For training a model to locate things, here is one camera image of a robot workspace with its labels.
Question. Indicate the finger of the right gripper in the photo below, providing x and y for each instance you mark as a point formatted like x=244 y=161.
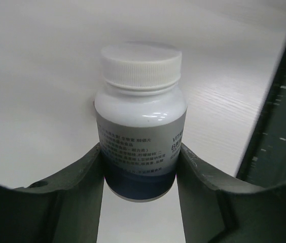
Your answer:
x=264 y=161

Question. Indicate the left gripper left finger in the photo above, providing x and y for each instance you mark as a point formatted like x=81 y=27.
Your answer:
x=64 y=207

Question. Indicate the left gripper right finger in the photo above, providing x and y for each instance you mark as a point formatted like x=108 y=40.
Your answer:
x=217 y=207

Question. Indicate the white pill bottle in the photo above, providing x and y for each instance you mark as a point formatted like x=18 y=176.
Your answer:
x=140 y=135

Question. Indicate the white bottle cap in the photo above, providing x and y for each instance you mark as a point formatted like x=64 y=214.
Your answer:
x=137 y=65

